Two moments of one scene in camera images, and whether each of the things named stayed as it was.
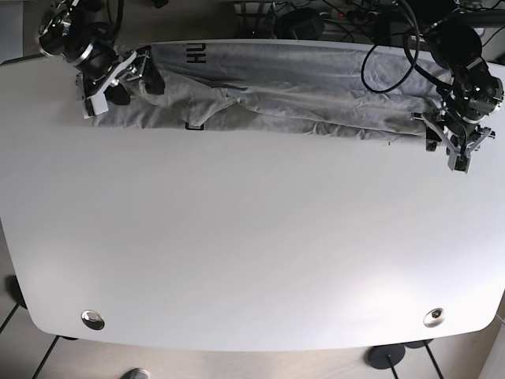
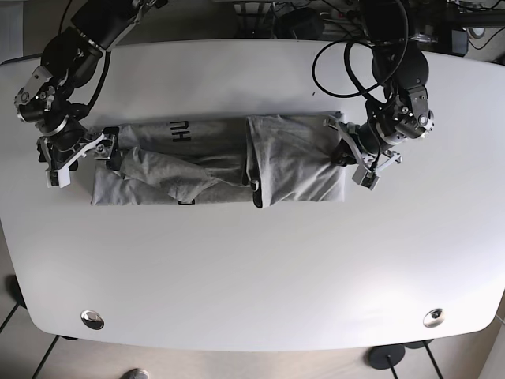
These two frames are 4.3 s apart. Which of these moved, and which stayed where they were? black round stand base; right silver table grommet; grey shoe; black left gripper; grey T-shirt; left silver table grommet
Moved: grey T-shirt; black left gripper
Stayed: black round stand base; right silver table grommet; left silver table grommet; grey shoe
